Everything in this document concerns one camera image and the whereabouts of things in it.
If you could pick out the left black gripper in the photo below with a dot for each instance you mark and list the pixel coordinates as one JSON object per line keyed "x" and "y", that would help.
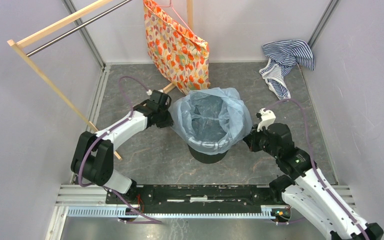
{"x": 168, "y": 122}

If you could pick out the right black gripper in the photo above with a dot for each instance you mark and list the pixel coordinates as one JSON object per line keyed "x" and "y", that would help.
{"x": 250, "y": 139}

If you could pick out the light blue plastic bag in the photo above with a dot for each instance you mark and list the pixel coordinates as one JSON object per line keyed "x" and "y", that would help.
{"x": 235, "y": 118}

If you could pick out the black plastic trash bin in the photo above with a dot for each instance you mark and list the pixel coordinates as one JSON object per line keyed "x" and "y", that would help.
{"x": 207, "y": 128}

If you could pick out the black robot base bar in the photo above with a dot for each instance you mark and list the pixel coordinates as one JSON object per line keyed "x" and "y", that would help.
{"x": 206, "y": 199}

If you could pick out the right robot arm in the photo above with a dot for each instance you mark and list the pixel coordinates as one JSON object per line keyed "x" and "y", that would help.
{"x": 304, "y": 187}

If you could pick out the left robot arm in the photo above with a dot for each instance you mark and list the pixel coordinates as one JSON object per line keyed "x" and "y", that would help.
{"x": 93, "y": 160}

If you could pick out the floral orange cloth bag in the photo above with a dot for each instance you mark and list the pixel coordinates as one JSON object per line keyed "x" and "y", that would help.
{"x": 181, "y": 56}

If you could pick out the blue striped cloth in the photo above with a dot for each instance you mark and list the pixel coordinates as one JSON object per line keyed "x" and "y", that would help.
{"x": 283, "y": 56}

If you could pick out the pink clothes hanger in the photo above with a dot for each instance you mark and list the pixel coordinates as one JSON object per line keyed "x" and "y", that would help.
{"x": 175, "y": 19}

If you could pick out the wooden clothes rack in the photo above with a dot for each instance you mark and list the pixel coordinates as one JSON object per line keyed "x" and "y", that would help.
{"x": 34, "y": 119}

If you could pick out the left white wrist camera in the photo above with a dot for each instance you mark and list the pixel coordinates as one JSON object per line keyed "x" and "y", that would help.
{"x": 150, "y": 92}

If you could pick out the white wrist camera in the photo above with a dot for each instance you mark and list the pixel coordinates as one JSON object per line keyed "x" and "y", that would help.
{"x": 267, "y": 117}
{"x": 150, "y": 92}

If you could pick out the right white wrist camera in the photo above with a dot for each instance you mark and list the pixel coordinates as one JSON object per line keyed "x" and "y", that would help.
{"x": 267, "y": 117}

